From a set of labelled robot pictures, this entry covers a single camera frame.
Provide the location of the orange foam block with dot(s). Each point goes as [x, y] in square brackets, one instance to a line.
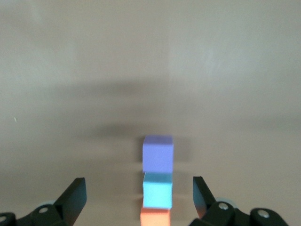
[154, 217]

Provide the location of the brown table cloth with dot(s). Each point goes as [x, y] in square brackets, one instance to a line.
[188, 70]

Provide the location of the purple foam block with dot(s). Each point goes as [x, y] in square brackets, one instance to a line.
[158, 155]

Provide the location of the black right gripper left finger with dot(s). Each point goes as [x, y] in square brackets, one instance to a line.
[68, 202]

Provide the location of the blue foam block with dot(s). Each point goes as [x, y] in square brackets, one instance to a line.
[157, 193]

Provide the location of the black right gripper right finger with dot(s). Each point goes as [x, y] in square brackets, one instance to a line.
[207, 202]

